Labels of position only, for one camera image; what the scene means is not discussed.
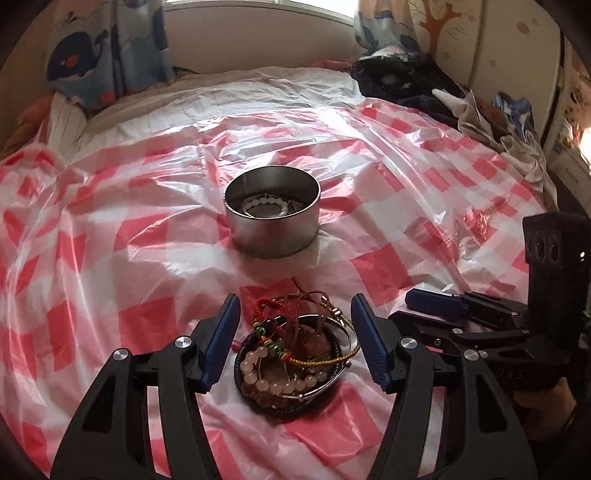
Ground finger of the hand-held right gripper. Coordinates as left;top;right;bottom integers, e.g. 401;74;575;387
389;311;532;361
405;288;529;330

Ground red checked plastic sheet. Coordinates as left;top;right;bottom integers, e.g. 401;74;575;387
0;98;559;480

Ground white bed sheet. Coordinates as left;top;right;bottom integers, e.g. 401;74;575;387
85;66;365;155

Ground pile of mixed bracelets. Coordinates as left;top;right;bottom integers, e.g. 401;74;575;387
232;277;361;420

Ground round metal tin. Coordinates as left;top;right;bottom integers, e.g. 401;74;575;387
224;167;321;258

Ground blue patterned cloth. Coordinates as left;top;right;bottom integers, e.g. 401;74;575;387
491;91;528;136

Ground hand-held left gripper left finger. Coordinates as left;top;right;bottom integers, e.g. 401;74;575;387
50;292;242;480

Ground striped white pillow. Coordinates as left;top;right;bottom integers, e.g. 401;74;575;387
47;92;90;155

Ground whale print curtain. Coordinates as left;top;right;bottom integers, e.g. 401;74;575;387
46;0;175;114

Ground orange cloth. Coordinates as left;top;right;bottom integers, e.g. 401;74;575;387
16;92;57;139

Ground white bead bracelet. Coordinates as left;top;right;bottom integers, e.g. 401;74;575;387
240;195;296;220

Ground person's right hand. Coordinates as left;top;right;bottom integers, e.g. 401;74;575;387
512;376;580;444

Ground crumpled beige cloth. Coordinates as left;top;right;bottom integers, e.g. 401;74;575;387
431;87;557;197

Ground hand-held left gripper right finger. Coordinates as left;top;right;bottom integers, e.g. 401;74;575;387
350;293;539;480

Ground blue print curtain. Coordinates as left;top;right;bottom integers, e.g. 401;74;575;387
353;0;435;52

